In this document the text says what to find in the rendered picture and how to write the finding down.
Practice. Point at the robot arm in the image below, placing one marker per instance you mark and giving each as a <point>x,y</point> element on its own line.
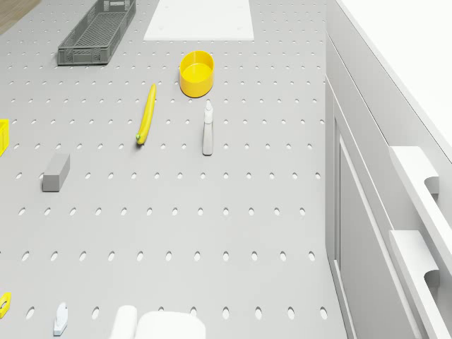
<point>169,326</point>

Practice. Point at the white bottle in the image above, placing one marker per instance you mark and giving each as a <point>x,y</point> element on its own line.
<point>207,139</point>

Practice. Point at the yellow bowl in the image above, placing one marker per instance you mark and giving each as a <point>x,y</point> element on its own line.
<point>196,83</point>

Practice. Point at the banana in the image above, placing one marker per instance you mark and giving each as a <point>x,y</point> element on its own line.
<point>147,114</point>

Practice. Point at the white board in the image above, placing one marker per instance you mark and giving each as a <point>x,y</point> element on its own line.
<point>201,21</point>

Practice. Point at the white cabinet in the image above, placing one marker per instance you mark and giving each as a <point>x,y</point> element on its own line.
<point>370,106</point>

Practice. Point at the grey cube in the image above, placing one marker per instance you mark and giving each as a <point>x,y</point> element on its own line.
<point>53,180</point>

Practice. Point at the dark grey basket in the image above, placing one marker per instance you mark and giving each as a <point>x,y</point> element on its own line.
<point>83,56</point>

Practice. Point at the yellow basket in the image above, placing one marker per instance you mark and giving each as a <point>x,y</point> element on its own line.
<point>3,137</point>

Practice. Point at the bolt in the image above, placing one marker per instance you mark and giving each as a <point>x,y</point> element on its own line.
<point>60,323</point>

